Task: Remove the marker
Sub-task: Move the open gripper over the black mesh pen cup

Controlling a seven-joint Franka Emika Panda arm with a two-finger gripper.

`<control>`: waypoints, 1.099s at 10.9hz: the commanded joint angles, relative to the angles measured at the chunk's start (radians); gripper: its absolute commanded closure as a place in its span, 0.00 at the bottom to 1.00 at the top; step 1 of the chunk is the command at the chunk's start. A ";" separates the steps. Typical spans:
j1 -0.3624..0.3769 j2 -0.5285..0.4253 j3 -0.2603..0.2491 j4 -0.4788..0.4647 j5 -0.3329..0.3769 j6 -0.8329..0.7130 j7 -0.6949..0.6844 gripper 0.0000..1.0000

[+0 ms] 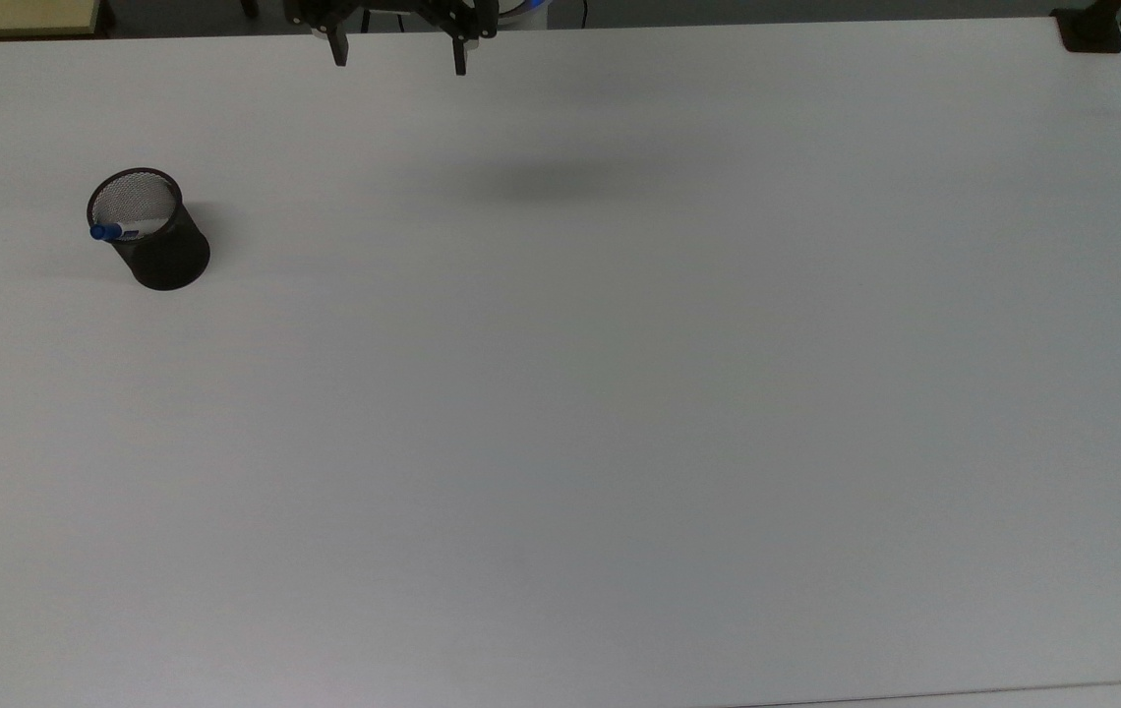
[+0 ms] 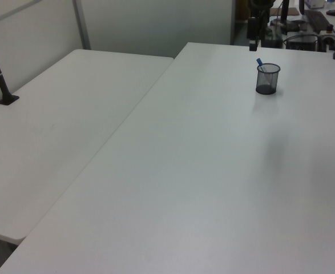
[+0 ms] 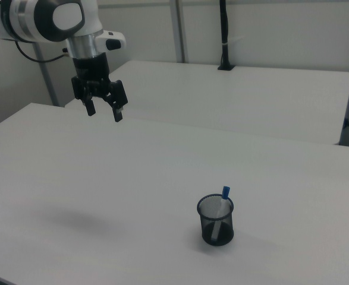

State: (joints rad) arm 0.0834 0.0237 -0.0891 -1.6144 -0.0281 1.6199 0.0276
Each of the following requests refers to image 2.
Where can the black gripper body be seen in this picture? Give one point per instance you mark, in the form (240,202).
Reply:
(260,5)

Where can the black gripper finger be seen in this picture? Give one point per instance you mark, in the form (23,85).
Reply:
(263,30)
(252,28)

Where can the white marker with blue cap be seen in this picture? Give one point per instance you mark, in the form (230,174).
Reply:
(259,61)

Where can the black monitor stand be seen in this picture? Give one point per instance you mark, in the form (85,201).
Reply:
(284,17)

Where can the brown desk mat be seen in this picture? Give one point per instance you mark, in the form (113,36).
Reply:
(292,11)

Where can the black and silver controller box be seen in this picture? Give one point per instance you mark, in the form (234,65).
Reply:
(301,41)

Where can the white and blue box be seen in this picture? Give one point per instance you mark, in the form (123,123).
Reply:
(314,3)

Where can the black mesh pen cup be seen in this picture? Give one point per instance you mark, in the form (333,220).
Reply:
(272,82)

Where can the black keyboard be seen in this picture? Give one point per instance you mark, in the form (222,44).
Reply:
(317,18)

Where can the emergency stop button box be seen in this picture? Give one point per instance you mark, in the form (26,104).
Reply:
(328,32)

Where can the black computer mouse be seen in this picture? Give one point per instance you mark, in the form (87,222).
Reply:
(333,12)

